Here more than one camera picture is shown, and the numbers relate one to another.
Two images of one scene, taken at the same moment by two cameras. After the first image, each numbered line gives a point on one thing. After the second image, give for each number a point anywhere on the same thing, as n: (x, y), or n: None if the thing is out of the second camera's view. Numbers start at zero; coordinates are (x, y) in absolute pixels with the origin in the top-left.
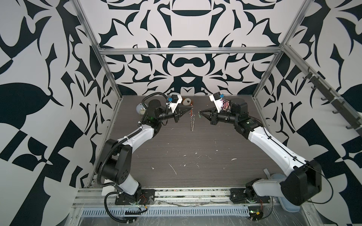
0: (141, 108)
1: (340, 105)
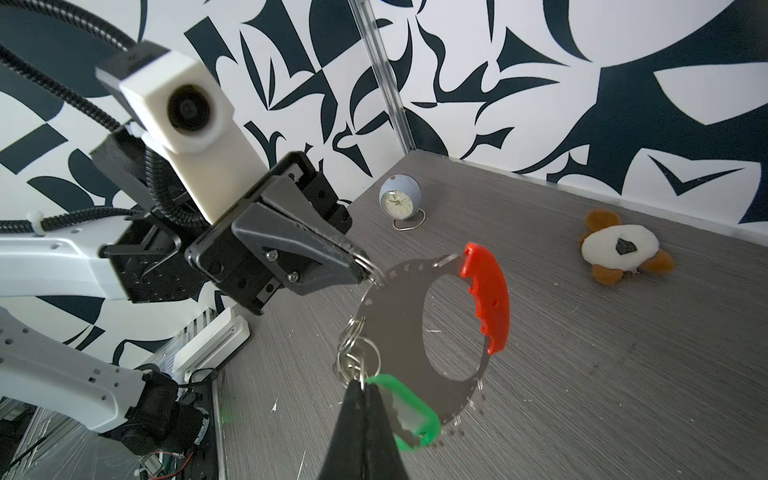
0: (401, 195)
1: None
